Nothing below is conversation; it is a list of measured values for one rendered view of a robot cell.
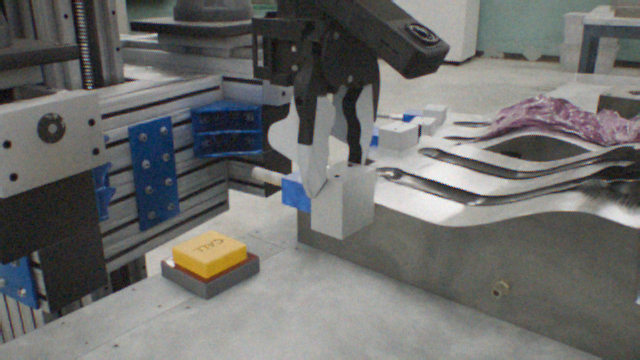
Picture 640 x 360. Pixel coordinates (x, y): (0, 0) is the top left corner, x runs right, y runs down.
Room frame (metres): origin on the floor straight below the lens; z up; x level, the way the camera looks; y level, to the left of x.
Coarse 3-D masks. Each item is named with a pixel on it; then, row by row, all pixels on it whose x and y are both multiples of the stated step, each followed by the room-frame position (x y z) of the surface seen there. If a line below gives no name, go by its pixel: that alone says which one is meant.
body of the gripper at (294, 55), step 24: (288, 0) 0.49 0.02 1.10; (264, 24) 0.49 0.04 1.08; (288, 24) 0.47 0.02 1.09; (312, 24) 0.47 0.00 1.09; (336, 24) 0.46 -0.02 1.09; (264, 48) 0.50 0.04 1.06; (288, 48) 0.48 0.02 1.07; (312, 48) 0.46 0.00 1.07; (336, 48) 0.46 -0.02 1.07; (360, 48) 0.48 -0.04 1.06; (264, 72) 0.49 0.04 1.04; (288, 72) 0.48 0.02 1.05; (336, 72) 0.46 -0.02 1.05; (360, 72) 0.48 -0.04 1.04
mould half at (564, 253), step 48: (432, 144) 0.78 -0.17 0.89; (624, 144) 0.65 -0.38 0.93; (384, 192) 0.60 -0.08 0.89; (480, 192) 0.61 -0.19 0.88; (576, 192) 0.49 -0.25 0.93; (336, 240) 0.61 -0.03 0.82; (384, 240) 0.56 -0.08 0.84; (432, 240) 0.53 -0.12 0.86; (480, 240) 0.49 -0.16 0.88; (528, 240) 0.46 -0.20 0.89; (576, 240) 0.44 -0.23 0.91; (624, 240) 0.42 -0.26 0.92; (432, 288) 0.52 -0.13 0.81; (480, 288) 0.49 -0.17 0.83; (528, 288) 0.46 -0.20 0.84; (576, 288) 0.43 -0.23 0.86; (624, 288) 0.41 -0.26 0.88; (576, 336) 0.43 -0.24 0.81; (624, 336) 0.41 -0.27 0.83
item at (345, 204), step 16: (256, 176) 0.54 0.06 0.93; (272, 176) 0.53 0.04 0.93; (288, 176) 0.50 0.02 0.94; (336, 176) 0.46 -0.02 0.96; (352, 176) 0.46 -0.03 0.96; (368, 176) 0.47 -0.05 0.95; (288, 192) 0.49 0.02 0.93; (304, 192) 0.48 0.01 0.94; (320, 192) 0.46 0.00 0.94; (336, 192) 0.45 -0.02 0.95; (352, 192) 0.46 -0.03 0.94; (368, 192) 0.47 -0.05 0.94; (304, 208) 0.48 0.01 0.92; (320, 208) 0.46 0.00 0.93; (336, 208) 0.45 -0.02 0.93; (352, 208) 0.46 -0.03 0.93; (368, 208) 0.48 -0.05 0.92; (320, 224) 0.46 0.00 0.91; (336, 224) 0.45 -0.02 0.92; (352, 224) 0.46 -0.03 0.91; (368, 224) 0.48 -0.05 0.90
